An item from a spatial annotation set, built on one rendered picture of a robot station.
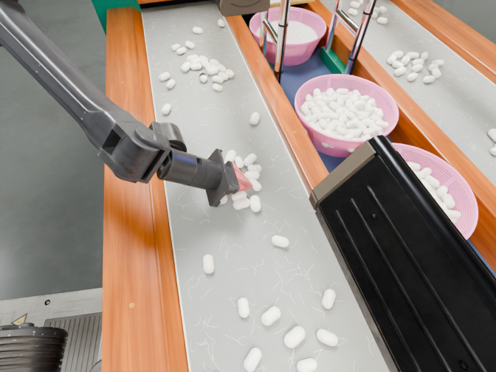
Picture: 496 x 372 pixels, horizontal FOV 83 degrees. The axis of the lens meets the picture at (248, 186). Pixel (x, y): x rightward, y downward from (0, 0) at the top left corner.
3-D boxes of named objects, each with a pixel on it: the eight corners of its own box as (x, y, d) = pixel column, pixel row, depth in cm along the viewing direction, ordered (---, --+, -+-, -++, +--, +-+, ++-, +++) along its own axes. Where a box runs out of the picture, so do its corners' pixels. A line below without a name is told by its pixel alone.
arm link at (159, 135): (111, 178, 44) (137, 136, 40) (108, 135, 51) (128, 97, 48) (178, 195, 52) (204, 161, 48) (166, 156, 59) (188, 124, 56)
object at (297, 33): (265, 70, 97) (266, 54, 92) (248, 37, 109) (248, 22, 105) (325, 60, 100) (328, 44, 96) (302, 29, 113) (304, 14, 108)
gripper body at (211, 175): (224, 149, 57) (193, 138, 52) (238, 190, 51) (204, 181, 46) (207, 169, 60) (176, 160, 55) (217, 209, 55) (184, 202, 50)
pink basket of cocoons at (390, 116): (339, 183, 71) (350, 159, 63) (271, 124, 83) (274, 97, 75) (404, 137, 80) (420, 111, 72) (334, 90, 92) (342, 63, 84)
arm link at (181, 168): (153, 184, 46) (169, 159, 44) (147, 159, 51) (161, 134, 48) (190, 193, 51) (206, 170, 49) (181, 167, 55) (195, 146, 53)
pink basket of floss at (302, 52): (301, 80, 95) (305, 53, 87) (235, 56, 103) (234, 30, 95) (331, 44, 108) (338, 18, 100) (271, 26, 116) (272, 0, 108)
